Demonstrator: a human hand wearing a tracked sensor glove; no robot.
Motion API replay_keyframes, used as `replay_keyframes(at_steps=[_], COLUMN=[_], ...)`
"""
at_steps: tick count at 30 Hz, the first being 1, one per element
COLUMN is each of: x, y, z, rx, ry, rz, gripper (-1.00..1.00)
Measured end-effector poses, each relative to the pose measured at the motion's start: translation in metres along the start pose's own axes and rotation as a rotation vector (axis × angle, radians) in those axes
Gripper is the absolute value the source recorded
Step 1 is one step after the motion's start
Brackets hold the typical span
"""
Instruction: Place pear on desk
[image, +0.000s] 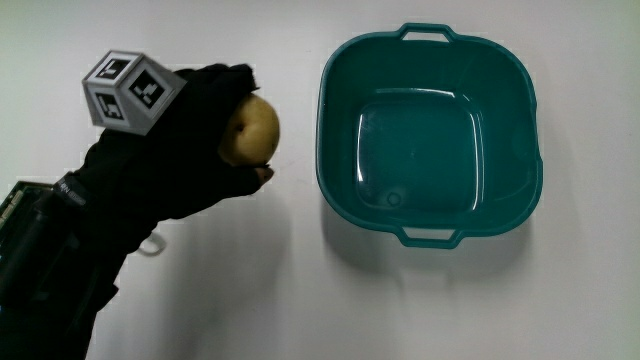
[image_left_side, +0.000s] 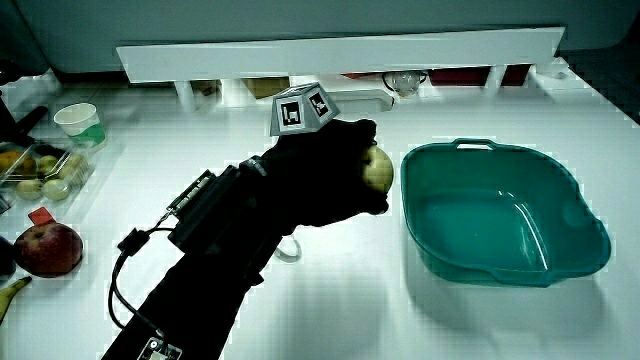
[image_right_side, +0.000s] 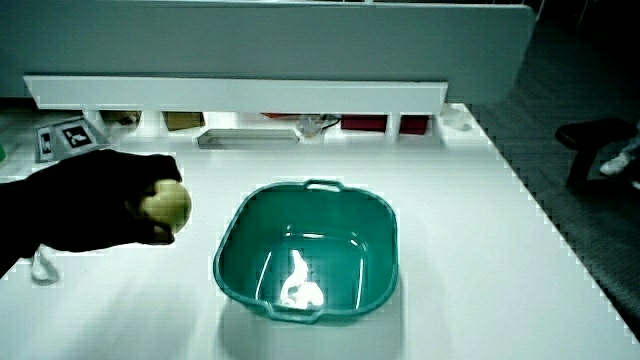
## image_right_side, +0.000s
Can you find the small brown item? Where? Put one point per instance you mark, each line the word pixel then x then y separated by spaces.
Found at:
pixel 121 117

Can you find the white desk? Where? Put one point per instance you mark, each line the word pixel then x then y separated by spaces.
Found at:
pixel 475 250

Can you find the clear plastic item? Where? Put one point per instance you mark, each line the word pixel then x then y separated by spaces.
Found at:
pixel 310 125

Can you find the black stool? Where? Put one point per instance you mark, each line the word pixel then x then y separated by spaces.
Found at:
pixel 590 136

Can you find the grey desk partition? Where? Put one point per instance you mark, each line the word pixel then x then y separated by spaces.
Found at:
pixel 280 40

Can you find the person's left forearm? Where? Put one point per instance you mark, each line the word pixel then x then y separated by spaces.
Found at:
pixel 12 220

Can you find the brown cardboard box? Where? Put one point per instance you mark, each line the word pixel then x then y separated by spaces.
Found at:
pixel 183 120

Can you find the green plastic basin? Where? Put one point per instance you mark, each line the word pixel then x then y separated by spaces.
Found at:
pixel 260 235

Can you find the white desk shelf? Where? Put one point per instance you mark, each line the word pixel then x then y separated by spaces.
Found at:
pixel 235 94

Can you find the person's left hand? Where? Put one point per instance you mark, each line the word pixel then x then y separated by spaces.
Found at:
pixel 90 205

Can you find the white crumpled item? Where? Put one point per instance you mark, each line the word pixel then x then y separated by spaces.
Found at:
pixel 42 267

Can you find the yellow-green pear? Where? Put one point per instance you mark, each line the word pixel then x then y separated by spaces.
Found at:
pixel 170 206

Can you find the dark red box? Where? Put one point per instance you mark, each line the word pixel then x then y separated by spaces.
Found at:
pixel 364 123
pixel 414 124

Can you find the white shallow tray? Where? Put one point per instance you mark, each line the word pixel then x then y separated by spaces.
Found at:
pixel 247 138

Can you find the small white object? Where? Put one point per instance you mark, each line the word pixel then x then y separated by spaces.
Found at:
pixel 456 119

